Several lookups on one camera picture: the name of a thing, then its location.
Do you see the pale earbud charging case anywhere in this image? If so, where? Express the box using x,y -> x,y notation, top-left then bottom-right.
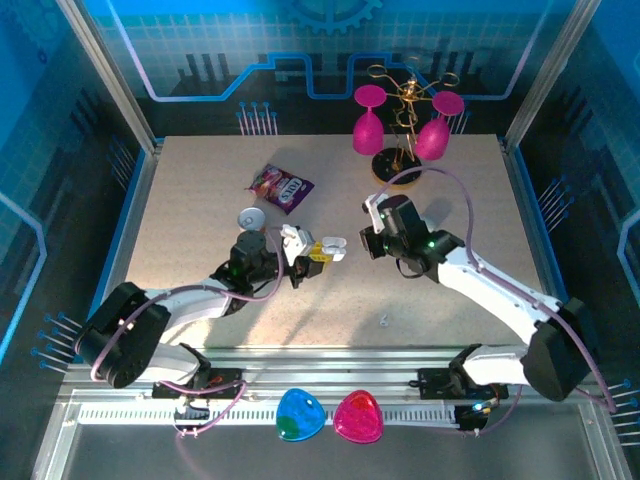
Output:
321,235 -> 349,262

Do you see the white round disc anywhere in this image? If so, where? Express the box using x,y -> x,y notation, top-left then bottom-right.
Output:
237,206 -> 267,232

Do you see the purple candy packet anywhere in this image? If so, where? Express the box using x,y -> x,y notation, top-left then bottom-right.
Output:
248,163 -> 316,215

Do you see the pink wine glass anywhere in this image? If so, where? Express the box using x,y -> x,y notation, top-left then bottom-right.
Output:
414,91 -> 466,162
352,83 -> 387,157

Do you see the blue heart-shaped dish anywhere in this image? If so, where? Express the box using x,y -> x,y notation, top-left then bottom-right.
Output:
275,387 -> 326,444

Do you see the magenta heart-shaped dish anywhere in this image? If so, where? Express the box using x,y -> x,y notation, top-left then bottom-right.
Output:
333,389 -> 385,445

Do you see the black controller box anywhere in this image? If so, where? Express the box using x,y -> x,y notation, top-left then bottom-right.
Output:
172,404 -> 211,426
453,403 -> 494,432

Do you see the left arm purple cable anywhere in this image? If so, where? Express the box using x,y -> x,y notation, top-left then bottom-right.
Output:
91,227 -> 286,439

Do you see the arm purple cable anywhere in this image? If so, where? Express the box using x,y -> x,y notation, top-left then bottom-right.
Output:
91,227 -> 286,439
377,167 -> 619,436

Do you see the gold wire glass rack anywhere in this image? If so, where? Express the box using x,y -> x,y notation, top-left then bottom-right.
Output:
367,55 -> 461,189

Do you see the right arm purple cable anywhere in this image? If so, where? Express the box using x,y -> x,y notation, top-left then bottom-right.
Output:
377,167 -> 619,436

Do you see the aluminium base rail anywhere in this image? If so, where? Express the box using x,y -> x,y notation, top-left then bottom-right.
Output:
64,344 -> 596,401

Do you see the aluminium side rail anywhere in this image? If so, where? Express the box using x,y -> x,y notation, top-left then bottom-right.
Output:
87,139 -> 166,351
499,135 -> 591,362

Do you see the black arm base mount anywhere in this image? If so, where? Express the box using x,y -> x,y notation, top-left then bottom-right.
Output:
152,367 -> 246,401
417,367 -> 510,401

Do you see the white slotted cable duct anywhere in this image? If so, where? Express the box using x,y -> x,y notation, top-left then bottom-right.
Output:
78,404 -> 461,426

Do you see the aluminium frame post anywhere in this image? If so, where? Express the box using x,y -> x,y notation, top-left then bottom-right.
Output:
502,0 -> 604,146
54,0 -> 161,151

